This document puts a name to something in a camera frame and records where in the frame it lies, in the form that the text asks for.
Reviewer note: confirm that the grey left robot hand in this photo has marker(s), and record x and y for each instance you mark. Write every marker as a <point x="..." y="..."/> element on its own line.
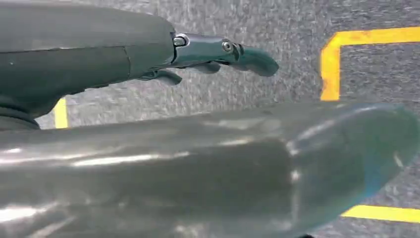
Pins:
<point x="164" y="180"/>

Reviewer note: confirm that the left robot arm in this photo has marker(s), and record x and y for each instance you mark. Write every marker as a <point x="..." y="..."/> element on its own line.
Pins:
<point x="16" y="120"/>

